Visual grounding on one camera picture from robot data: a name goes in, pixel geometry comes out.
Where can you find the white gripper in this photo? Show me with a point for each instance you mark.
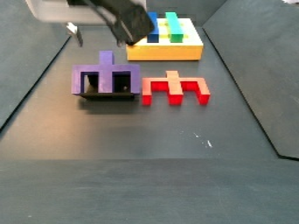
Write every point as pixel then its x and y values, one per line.
pixel 55 11

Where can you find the purple comb-shaped block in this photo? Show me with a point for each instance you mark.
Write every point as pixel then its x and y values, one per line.
pixel 104 70

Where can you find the black angled fixture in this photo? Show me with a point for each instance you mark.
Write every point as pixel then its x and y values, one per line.
pixel 120 87

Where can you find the yellow slotted board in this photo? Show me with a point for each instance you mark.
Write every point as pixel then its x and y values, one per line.
pixel 164 50

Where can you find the blue bar block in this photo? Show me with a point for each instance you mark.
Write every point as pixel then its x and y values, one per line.
pixel 152 37

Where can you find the green bar block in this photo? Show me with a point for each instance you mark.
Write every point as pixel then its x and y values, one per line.
pixel 174 27

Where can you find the red comb-shaped block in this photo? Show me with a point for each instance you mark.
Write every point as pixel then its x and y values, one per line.
pixel 174 85

